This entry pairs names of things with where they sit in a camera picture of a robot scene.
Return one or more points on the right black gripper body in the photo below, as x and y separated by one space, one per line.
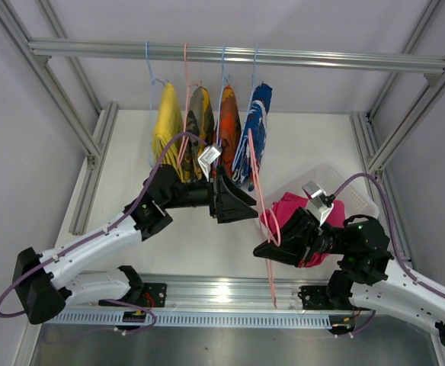
328 240

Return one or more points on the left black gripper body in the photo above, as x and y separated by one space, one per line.
198 194

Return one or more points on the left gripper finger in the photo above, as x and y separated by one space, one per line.
228 193
231 214

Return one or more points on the pink wire hanger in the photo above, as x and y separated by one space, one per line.
262 218

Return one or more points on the pink trousers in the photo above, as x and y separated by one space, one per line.
282 210

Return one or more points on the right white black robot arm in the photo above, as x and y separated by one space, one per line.
368 277

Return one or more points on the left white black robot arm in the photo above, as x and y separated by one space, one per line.
48 282

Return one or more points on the orange camouflage trousers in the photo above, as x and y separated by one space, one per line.
229 128

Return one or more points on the blue white patterned trousers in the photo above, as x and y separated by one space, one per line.
256 122

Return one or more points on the green camouflage trousers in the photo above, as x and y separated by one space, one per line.
200 122

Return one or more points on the yellow trousers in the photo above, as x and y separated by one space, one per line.
169 123

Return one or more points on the blue hanger with blue trousers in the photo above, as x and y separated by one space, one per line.
253 84

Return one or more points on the light blue hanger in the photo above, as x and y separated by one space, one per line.
153 82

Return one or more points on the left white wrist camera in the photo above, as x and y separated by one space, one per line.
209 155

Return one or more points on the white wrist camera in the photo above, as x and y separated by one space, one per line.
209 155
319 204

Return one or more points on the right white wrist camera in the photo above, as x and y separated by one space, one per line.
319 204

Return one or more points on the white slotted cable duct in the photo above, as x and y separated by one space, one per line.
194 319

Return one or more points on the aluminium hanging rail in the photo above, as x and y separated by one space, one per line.
206 54

